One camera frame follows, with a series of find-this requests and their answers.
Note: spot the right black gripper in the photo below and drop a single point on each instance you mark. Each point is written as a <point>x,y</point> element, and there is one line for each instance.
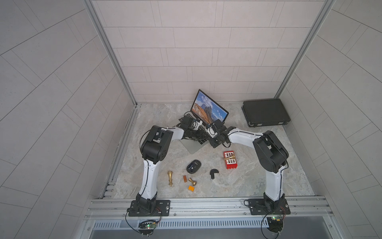
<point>211,143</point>

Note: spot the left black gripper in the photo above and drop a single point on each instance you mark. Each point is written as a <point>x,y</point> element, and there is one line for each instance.
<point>196,131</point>

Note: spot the silver laptop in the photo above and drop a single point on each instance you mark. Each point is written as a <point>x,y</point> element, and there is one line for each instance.
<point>207,110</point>

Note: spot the black wireless mouse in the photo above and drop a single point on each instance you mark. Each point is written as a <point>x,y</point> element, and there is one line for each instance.
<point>194,166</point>

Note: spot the black mouse battery cover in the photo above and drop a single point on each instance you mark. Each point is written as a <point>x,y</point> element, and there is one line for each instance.
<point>213,172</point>

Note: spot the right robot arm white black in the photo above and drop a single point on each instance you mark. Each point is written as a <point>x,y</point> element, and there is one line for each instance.
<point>271,154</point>

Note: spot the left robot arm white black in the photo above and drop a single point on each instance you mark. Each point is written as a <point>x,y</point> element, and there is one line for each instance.
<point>154,149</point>

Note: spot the tall gold chess piece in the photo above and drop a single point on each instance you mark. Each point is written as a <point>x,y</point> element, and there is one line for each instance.
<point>170,173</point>

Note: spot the black flat case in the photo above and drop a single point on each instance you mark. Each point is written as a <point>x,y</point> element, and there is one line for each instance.
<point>265,112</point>

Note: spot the small gold chess pawn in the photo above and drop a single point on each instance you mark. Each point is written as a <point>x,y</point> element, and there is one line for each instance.
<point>194,183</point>

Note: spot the left green circuit board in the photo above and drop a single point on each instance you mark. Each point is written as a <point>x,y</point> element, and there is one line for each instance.
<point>146,228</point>

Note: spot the green circuit board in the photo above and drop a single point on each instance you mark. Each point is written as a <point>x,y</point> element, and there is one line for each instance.
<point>146,228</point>
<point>275,224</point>

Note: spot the right green circuit board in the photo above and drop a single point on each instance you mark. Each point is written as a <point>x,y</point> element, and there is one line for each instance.
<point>275,224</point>

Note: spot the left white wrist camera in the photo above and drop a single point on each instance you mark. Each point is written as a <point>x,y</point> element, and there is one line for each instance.
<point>195,124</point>

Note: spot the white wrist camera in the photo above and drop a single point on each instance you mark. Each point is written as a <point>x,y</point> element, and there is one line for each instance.
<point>195,124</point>
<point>212,132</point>

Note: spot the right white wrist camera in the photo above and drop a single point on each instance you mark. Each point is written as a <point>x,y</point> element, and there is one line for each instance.
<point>212,132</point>

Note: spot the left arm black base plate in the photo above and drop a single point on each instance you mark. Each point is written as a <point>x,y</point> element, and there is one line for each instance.
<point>141,207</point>

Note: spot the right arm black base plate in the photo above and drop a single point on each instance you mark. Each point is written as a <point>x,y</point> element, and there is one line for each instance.
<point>268,206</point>

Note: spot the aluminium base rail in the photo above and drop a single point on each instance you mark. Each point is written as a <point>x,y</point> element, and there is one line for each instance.
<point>203,213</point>

